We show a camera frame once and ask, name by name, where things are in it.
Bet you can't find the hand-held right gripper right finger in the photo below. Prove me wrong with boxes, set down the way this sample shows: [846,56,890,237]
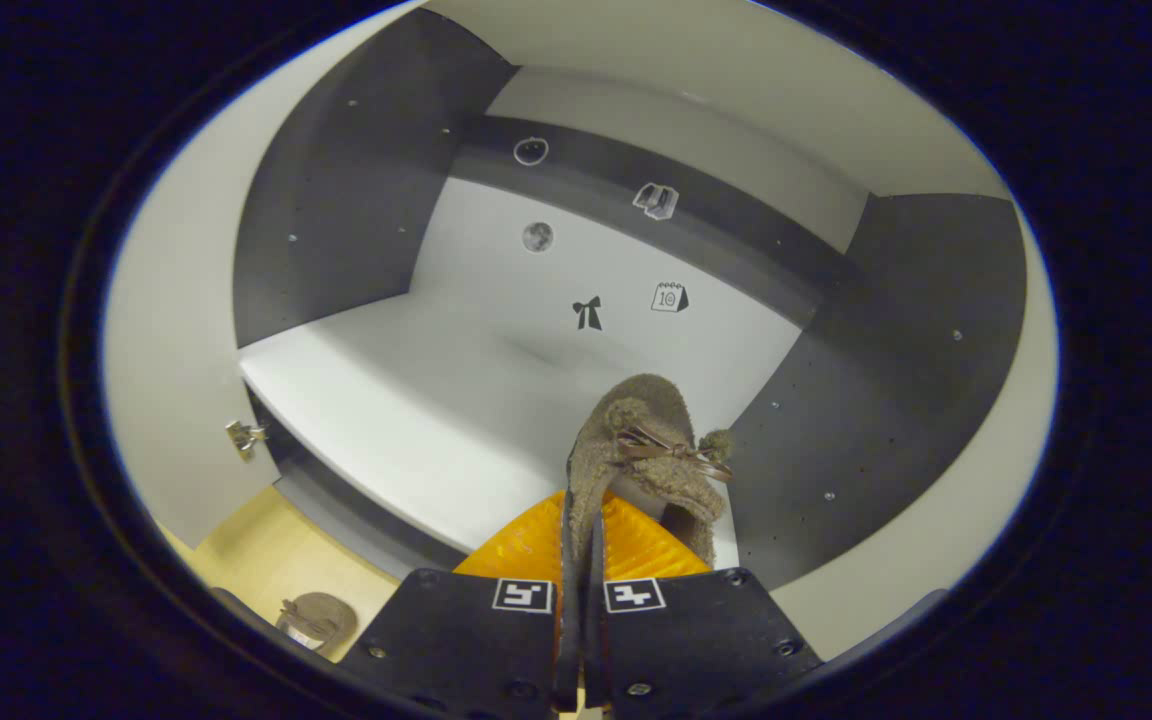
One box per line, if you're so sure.
[596,492,825,720]

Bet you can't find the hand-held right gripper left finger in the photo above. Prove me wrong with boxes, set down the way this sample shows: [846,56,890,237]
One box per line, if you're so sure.
[336,488,577,720]

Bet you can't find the brown fuzzy shoe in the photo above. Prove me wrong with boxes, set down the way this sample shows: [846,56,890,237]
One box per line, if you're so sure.
[558,373,737,701]
[276,592,359,651]

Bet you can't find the white shoe cabinet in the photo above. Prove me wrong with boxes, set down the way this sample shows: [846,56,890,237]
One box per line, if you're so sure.
[231,0,1032,591]

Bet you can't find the metal door hinge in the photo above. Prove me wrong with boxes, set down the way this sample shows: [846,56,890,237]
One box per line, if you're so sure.
[226,420,269,463]

